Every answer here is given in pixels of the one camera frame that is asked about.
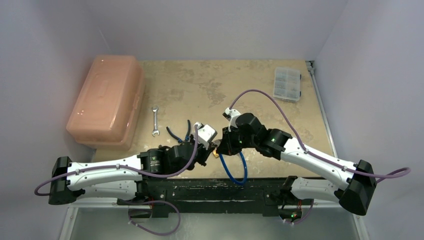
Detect silver open-end wrench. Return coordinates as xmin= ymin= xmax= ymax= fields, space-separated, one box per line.
xmin=151 ymin=106 xmax=160 ymax=137

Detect aluminium frame rail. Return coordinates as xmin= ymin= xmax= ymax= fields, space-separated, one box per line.
xmin=305 ymin=60 xmax=370 ymax=240

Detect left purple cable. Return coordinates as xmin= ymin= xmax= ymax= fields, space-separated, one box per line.
xmin=34 ymin=123 xmax=200 ymax=197

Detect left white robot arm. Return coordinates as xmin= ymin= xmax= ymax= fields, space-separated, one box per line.
xmin=48 ymin=140 xmax=217 ymax=205

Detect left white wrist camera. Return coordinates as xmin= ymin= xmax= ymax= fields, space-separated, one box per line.
xmin=194 ymin=122 xmax=218 ymax=149

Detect pink translucent plastic toolbox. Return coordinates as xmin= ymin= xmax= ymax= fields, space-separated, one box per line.
xmin=66 ymin=55 xmax=146 ymax=150

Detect blue cable lock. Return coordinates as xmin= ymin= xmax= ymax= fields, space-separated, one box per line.
xmin=218 ymin=150 xmax=249 ymax=186

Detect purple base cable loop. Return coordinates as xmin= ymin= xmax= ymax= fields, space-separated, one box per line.
xmin=127 ymin=200 xmax=182 ymax=236

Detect brass padlock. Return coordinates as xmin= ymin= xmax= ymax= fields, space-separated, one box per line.
xmin=212 ymin=150 xmax=219 ymax=158

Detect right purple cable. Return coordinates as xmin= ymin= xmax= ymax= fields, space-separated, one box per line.
xmin=228 ymin=89 xmax=412 ymax=184

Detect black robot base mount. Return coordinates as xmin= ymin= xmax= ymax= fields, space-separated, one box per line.
xmin=131 ymin=176 xmax=313 ymax=218

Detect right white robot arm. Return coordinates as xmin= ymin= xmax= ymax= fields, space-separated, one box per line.
xmin=216 ymin=110 xmax=377 ymax=216

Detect blue handled pliers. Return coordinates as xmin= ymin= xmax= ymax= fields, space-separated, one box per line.
xmin=166 ymin=119 xmax=192 ymax=144

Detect clear compartment screw box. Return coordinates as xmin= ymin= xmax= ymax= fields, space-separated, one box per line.
xmin=273 ymin=66 xmax=302 ymax=103

